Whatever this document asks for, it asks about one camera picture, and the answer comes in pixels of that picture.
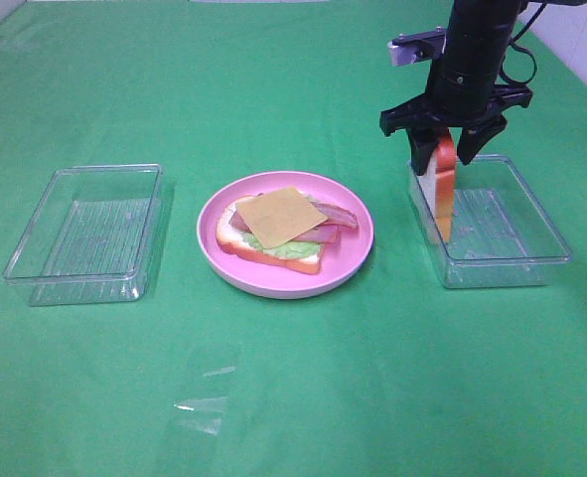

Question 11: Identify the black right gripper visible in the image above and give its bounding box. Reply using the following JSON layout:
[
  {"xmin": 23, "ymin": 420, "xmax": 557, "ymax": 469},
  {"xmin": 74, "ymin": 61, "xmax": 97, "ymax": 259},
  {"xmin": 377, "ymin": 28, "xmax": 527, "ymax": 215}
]
[{"xmin": 379, "ymin": 52, "xmax": 532, "ymax": 176}]

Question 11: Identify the toy bread slice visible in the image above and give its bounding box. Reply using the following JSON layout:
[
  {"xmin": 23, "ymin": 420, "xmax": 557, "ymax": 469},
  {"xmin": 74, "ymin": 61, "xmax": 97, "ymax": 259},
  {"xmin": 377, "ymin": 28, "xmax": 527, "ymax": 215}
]
[
  {"xmin": 417, "ymin": 128, "xmax": 457, "ymax": 243},
  {"xmin": 216, "ymin": 196, "xmax": 325, "ymax": 274}
]

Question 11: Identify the toy bacon strip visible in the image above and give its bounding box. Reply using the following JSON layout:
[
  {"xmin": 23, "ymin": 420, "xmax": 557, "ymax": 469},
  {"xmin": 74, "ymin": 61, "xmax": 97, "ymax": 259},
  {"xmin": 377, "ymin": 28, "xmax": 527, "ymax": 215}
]
[
  {"xmin": 311, "ymin": 201, "xmax": 359, "ymax": 230},
  {"xmin": 229, "ymin": 212, "xmax": 340, "ymax": 243}
]

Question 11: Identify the yellow toy cheese slice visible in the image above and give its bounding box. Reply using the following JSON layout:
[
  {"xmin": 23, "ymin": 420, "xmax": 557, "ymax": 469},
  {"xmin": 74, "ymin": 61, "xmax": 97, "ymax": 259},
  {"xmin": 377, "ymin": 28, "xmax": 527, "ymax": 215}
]
[{"xmin": 235, "ymin": 187, "xmax": 328, "ymax": 248}]

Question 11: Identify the toy lettuce leaf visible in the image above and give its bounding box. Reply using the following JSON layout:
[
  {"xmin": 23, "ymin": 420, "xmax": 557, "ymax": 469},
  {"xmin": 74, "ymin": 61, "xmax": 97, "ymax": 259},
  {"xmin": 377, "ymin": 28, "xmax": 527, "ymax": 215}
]
[{"xmin": 240, "ymin": 232, "xmax": 323, "ymax": 259}]

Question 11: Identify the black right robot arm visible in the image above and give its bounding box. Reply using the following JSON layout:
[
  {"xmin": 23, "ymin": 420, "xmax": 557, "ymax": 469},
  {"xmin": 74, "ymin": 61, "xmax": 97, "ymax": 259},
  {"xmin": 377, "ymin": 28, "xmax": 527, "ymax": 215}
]
[{"xmin": 379, "ymin": 1, "xmax": 532, "ymax": 176}]

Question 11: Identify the right clear plastic tray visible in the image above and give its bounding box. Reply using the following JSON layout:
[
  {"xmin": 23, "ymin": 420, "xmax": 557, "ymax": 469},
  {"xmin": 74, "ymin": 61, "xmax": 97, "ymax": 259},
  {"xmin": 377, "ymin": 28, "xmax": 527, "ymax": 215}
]
[{"xmin": 408, "ymin": 154, "xmax": 571, "ymax": 289}]

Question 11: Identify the clear plastic tray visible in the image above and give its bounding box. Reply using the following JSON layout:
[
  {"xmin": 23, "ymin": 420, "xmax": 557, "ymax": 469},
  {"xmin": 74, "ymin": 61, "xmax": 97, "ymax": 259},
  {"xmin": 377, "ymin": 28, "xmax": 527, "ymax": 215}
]
[
  {"xmin": 3, "ymin": 164, "xmax": 163, "ymax": 306},
  {"xmin": 408, "ymin": 154, "xmax": 571, "ymax": 289}
]

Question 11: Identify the pink round plate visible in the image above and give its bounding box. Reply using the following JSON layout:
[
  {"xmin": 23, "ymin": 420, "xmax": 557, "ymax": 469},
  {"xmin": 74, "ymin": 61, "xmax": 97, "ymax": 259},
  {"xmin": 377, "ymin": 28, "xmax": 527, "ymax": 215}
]
[{"xmin": 197, "ymin": 171, "xmax": 374, "ymax": 299}]

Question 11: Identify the green tablecloth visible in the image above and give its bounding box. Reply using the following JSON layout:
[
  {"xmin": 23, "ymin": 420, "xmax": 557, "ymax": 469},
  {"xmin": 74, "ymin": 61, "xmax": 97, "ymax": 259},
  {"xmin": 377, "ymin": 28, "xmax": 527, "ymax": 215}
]
[{"xmin": 0, "ymin": 1, "xmax": 587, "ymax": 476}]

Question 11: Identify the clear tape patch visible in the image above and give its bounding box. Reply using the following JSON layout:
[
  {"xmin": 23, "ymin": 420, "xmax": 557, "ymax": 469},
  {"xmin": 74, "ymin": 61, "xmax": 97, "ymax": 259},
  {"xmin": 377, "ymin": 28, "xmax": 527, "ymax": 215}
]
[{"xmin": 171, "ymin": 342, "xmax": 240, "ymax": 437}]

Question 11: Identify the left clear plastic tray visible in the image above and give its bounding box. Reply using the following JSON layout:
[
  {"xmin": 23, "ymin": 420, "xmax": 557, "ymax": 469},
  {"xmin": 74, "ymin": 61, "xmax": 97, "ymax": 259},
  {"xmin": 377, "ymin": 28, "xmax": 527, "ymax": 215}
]
[{"xmin": 3, "ymin": 164, "xmax": 163, "ymax": 306}]

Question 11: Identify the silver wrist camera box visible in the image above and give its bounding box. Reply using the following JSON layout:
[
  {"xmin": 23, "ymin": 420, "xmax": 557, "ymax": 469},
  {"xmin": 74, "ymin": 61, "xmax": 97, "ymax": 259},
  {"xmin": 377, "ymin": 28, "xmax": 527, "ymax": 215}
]
[{"xmin": 387, "ymin": 29, "xmax": 446, "ymax": 67}]

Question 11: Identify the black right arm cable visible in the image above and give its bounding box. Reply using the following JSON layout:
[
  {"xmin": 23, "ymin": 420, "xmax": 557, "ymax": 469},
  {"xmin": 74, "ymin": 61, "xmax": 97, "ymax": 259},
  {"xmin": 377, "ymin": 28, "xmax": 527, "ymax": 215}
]
[{"xmin": 496, "ymin": 0, "xmax": 547, "ymax": 86}]

